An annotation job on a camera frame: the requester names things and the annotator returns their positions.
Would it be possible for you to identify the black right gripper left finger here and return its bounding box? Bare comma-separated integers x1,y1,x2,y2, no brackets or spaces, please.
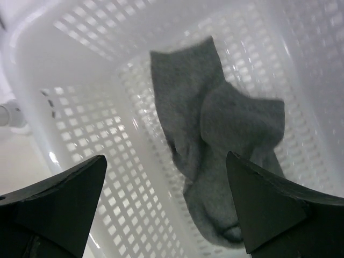
1,155,107,257

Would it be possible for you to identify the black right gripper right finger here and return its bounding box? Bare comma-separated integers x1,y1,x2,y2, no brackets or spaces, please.
226,152,343,257

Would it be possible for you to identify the grey sock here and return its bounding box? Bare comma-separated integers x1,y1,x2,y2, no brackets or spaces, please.
150,37,225,181
183,83,285,248

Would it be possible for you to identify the white clothes rack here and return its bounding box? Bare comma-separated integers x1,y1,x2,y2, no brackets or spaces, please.
1,99,31,135

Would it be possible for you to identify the white plastic basket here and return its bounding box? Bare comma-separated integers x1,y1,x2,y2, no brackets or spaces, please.
2,1,343,257

